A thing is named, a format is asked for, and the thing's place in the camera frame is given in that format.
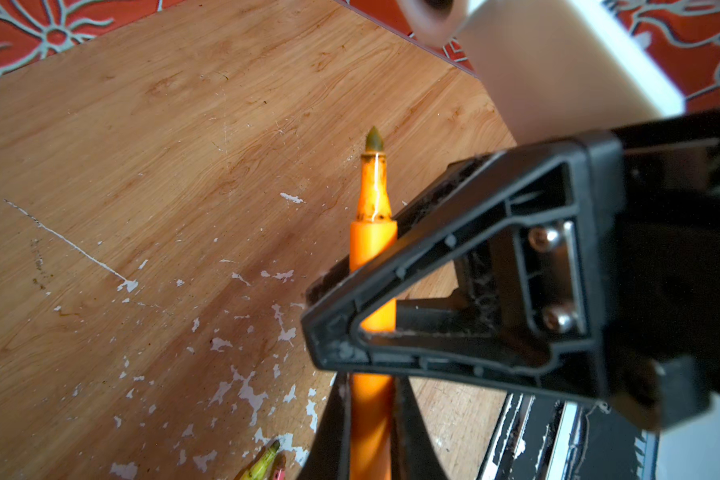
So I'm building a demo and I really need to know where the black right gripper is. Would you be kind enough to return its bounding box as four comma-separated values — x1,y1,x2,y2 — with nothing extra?
611,107,720,394

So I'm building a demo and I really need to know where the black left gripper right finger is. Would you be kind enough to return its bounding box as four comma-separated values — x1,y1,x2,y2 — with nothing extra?
391,377,447,480

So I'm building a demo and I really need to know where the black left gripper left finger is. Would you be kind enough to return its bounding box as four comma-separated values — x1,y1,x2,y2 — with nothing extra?
298,372,351,480

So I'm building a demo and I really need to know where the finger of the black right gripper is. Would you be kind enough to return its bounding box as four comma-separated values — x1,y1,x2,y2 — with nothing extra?
302,132,711,429

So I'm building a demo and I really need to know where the pink marker pen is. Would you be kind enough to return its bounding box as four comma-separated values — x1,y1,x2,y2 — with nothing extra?
269,454,286,480

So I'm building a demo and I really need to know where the orange marker pen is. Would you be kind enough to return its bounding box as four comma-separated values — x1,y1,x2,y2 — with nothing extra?
349,125,398,480

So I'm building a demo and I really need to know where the yellow marker pen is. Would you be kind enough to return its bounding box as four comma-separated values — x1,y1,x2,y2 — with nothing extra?
236,440,280,480

